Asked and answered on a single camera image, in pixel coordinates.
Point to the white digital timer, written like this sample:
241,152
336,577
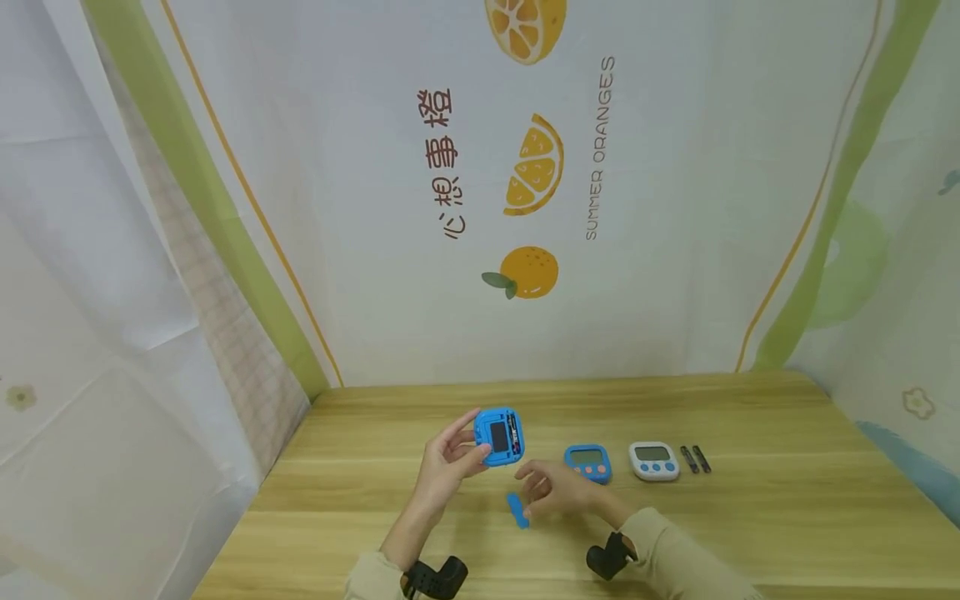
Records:
653,461

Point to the blue digital timer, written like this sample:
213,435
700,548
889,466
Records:
589,462

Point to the black battery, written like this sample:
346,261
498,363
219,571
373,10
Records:
701,458
688,459

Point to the person's right forearm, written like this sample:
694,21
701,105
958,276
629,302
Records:
675,554

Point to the person's right fingers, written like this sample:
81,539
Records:
534,487

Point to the person's left hand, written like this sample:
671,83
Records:
442,475

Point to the blue timer with back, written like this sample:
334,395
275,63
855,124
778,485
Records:
499,436

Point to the person's left fingers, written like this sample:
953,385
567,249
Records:
457,450

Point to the person's right hand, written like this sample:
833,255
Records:
564,492

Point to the person's left thumb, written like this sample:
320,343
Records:
477,455

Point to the blue battery cover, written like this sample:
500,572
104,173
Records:
517,510

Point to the black wrist band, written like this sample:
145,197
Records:
609,557
435,578

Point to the person's left index finger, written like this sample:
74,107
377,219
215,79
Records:
463,421

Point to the person's left forearm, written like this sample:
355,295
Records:
390,546

